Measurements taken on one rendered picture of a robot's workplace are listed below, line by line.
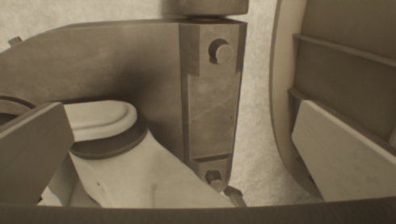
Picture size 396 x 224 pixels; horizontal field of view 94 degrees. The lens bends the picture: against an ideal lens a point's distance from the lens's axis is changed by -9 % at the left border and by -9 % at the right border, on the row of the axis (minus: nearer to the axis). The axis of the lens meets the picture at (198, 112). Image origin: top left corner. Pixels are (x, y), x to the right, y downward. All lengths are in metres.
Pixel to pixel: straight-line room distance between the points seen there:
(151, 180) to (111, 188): 0.05
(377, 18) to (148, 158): 0.54
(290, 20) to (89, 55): 0.57
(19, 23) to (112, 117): 0.43
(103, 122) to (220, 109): 0.28
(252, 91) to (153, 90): 0.40
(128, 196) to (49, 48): 0.33
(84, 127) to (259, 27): 0.56
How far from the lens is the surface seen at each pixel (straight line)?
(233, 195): 1.00
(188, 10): 0.44
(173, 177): 0.29
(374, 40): 0.59
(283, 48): 0.73
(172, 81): 0.48
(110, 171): 0.33
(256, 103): 0.79
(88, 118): 0.36
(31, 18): 0.68
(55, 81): 0.51
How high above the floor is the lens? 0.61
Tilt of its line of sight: 59 degrees down
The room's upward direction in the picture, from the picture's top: 155 degrees clockwise
